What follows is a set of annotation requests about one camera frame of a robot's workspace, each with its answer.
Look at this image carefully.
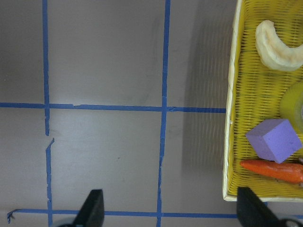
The orange toy carrot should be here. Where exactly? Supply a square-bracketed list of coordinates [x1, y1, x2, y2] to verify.
[240, 159, 303, 184]

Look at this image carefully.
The pale banana slice toy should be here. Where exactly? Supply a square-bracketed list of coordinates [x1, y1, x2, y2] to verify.
[255, 20, 303, 71]

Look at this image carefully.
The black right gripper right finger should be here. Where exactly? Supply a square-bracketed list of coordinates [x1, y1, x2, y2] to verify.
[237, 187, 280, 227]

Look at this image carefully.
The yellow tape roll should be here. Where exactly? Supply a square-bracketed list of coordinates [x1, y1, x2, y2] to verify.
[280, 81, 303, 133]

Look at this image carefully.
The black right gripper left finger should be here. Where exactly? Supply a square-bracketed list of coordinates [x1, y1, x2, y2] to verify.
[71, 189, 105, 227]

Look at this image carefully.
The yellow woven basket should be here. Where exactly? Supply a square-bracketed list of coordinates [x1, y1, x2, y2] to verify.
[223, 0, 303, 202]

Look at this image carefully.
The purple foam cube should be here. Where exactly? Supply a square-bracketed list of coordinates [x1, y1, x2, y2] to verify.
[245, 119, 303, 164]

